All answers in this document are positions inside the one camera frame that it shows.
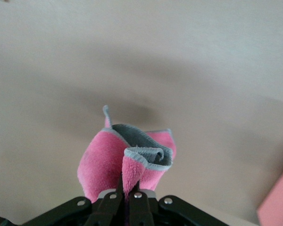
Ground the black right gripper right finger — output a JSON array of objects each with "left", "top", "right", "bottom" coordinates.
[{"left": 128, "top": 181, "right": 154, "bottom": 226}]

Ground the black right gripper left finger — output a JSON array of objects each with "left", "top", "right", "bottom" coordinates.
[{"left": 84, "top": 175, "right": 124, "bottom": 226}]

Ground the pink and grey cloth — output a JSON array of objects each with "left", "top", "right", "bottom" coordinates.
[{"left": 76, "top": 105, "right": 177, "bottom": 204}]

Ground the pink plastic bin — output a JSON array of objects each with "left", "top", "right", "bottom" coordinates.
[{"left": 256, "top": 160, "right": 283, "bottom": 226}]

